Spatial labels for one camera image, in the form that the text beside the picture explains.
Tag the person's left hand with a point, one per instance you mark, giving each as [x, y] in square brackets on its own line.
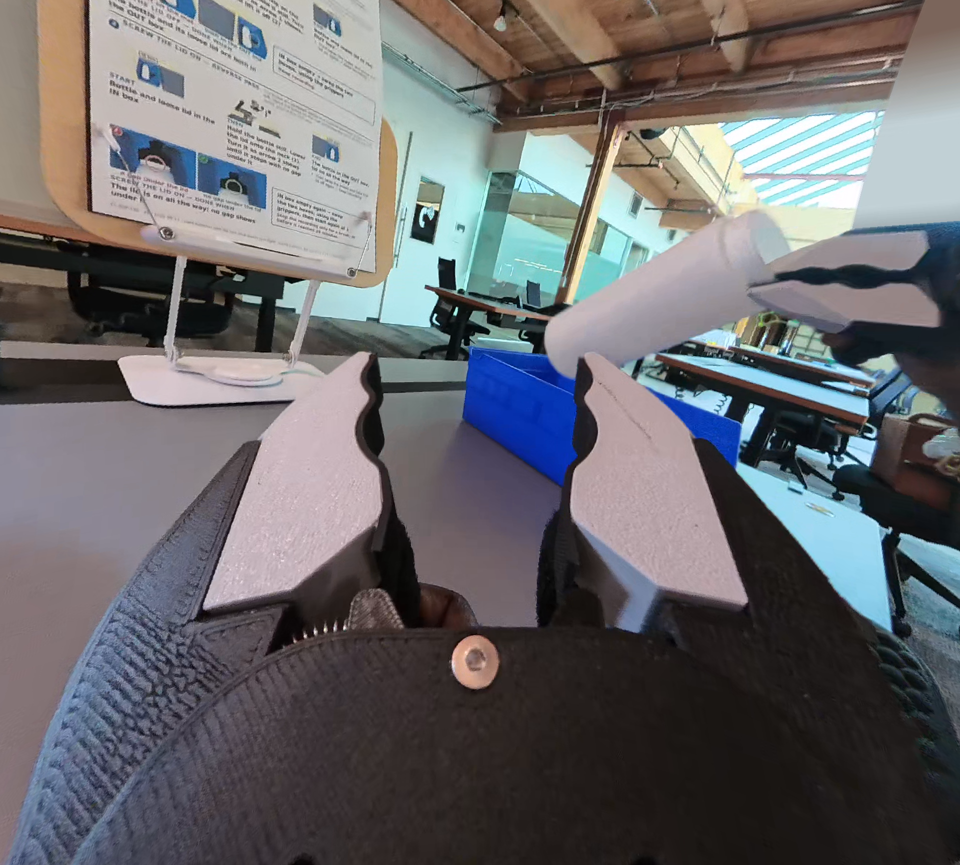
[446, 606]

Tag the brown leather bag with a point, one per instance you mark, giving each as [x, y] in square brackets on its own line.
[907, 460]

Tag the instruction sheet on stand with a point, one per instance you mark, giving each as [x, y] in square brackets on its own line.
[225, 92]

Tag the white plastic bottle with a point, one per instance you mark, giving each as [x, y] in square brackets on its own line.
[660, 295]

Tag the white board stand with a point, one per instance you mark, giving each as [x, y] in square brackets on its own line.
[176, 310]

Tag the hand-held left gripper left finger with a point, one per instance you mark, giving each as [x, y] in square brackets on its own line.
[300, 497]

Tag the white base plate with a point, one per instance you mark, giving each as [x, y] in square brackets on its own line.
[150, 385]

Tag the wooden office table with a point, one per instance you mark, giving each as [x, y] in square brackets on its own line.
[22, 224]
[487, 299]
[765, 385]

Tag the white ceiling spot lamp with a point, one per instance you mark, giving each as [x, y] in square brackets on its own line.
[500, 21]

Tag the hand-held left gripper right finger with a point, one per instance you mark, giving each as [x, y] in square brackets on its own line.
[652, 505]

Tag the wooden support column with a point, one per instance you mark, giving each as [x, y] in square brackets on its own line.
[592, 205]

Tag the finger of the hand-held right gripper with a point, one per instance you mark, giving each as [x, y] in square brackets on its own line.
[862, 251]
[862, 302]

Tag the black wall sign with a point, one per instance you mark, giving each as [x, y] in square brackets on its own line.
[427, 212]

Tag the blue plastic bin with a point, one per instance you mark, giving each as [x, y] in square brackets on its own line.
[517, 407]

